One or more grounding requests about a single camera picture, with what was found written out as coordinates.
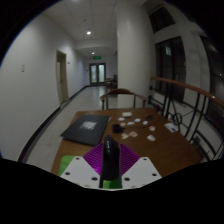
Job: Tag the black vertical computer mouse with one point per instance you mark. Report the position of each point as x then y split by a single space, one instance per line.
110 160

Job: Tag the tan sticker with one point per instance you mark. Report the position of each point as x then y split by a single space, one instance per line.
124 136
123 124
133 134

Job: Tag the small white box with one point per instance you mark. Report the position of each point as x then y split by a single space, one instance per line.
126 114

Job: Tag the wood-topped black metal railing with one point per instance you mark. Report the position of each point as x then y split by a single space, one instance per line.
186 87

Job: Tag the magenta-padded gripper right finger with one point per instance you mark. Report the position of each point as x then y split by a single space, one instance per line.
143 171

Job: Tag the green exit sign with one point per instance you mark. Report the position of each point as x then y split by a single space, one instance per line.
97 57

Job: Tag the white rectangular card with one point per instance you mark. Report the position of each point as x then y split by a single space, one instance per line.
171 127

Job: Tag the distant wooden furniture group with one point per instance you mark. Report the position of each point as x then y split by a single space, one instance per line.
111 82

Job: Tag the bunch of dark keys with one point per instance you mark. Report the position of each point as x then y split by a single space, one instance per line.
148 117

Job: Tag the green mouse pad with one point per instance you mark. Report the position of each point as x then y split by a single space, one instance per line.
66 165

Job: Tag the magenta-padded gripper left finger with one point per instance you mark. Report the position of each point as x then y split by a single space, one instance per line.
80 170

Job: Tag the white wall switch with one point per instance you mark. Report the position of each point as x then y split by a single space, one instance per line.
23 68

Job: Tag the wooden armchair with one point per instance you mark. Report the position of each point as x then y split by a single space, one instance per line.
121 92

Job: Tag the tall dark window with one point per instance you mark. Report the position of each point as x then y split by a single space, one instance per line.
170 68

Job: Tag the round ceiling light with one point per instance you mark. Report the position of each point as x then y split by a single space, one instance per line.
88 32

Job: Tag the corridor side door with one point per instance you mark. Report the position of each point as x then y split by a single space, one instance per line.
62 76

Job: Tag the glass double door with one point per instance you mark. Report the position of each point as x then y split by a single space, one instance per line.
97 73

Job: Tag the small dark transom window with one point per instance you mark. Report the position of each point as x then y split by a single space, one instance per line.
161 19

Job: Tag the red and white sticker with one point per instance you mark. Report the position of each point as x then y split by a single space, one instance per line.
152 128

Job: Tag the black closed laptop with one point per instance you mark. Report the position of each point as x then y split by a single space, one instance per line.
86 129

